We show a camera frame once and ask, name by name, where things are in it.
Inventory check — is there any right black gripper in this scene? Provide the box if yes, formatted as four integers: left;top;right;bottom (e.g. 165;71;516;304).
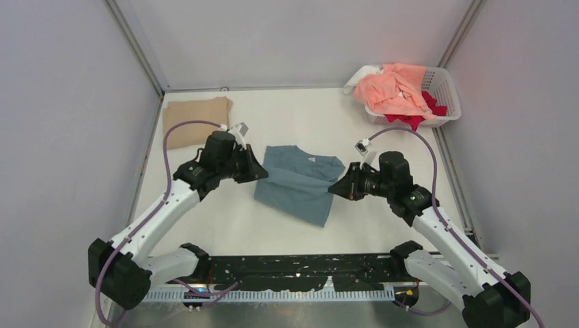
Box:
329;162;394;202

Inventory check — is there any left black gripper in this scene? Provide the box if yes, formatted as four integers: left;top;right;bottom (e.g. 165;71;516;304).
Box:
218;143;266;184

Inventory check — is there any blue-grey polo t-shirt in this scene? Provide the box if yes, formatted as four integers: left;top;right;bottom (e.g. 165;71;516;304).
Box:
254;145;345;228

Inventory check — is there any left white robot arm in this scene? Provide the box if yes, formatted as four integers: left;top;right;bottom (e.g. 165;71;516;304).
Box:
88;125;268;310

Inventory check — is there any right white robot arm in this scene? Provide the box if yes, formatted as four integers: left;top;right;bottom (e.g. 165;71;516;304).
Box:
328;151;531;327

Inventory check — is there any folded tan t-shirt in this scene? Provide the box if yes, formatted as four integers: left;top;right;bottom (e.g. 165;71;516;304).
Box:
162;96;234;150

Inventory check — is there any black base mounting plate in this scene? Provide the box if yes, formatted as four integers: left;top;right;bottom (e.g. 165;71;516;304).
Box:
186;253;413;292

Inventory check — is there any red t-shirt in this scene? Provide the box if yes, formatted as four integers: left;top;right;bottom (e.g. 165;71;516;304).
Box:
385;91;448;131

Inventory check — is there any white t-shirt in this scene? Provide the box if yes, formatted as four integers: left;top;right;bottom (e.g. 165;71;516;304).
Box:
342;64;384;95

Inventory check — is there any salmon pink t-shirt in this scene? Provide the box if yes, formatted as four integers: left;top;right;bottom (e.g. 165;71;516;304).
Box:
352;63;436;120

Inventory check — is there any white plastic laundry basket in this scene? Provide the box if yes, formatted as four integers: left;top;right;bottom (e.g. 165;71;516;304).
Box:
362;66;461;127

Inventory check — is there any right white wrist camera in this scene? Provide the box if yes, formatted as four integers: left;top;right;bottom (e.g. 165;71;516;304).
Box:
354;138;377;168

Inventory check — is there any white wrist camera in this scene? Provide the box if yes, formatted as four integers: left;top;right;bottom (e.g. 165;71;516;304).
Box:
354;138;377;168
218;122;249;150

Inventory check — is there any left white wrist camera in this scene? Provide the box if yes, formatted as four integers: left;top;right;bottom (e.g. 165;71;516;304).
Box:
218;122;249;150

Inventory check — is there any aluminium front rail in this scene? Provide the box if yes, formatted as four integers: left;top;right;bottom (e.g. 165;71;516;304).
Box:
144;254;503;303

